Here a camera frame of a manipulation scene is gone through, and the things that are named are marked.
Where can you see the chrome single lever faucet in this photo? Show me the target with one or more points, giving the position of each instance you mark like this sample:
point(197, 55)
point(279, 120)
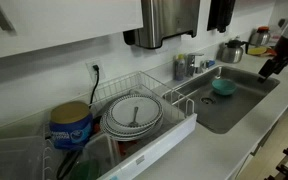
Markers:
point(192, 63)

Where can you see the yellow plate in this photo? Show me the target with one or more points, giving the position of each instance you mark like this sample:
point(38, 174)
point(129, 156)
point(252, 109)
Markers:
point(257, 51)

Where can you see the steel carafe with orange lid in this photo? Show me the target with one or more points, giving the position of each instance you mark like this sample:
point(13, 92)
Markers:
point(260, 36)

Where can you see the steel carafe with black lid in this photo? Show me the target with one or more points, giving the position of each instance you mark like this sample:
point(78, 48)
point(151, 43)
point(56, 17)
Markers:
point(232, 52)

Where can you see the teal bowl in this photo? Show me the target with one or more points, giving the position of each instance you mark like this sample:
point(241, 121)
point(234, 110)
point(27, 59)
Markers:
point(224, 87)

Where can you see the stainless steel sink edge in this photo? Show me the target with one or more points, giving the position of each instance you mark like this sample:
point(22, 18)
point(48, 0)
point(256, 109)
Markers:
point(230, 110)

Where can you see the small blue capped item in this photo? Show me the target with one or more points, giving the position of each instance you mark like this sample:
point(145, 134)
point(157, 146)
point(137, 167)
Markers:
point(209, 64)

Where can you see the sink drain strainer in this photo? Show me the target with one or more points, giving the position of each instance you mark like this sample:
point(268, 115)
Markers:
point(207, 100)

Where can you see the black hanging cloth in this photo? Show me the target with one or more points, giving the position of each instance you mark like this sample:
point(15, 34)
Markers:
point(221, 15)

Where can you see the soap bottle with yellow cap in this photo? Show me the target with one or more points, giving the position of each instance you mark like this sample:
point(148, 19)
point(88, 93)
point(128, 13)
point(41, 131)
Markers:
point(179, 68)

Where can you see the stainless paper towel dispenser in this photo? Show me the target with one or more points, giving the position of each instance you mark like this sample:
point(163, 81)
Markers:
point(165, 21)

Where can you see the white plate with patterned rim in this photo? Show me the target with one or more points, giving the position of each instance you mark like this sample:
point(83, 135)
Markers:
point(147, 108)

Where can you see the metal fork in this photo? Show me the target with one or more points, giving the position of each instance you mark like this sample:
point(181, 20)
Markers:
point(134, 118)

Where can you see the stacked grey plates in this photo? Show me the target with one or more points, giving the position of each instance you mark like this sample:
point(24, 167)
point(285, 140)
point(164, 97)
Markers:
point(117, 131)

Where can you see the clear plastic container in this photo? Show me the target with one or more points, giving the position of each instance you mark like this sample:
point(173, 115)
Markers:
point(102, 151)
point(14, 158)

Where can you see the blue coffee canister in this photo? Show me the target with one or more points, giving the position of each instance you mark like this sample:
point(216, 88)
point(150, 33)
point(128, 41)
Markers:
point(71, 128)

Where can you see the green plastic item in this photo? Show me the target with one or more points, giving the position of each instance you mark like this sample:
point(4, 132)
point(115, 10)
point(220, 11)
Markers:
point(84, 170)

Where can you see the white wall outlet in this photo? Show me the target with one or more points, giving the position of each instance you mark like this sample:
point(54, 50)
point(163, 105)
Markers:
point(91, 71)

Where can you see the white wall cabinet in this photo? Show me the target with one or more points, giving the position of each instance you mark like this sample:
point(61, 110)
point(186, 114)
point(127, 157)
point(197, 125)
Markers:
point(67, 23)

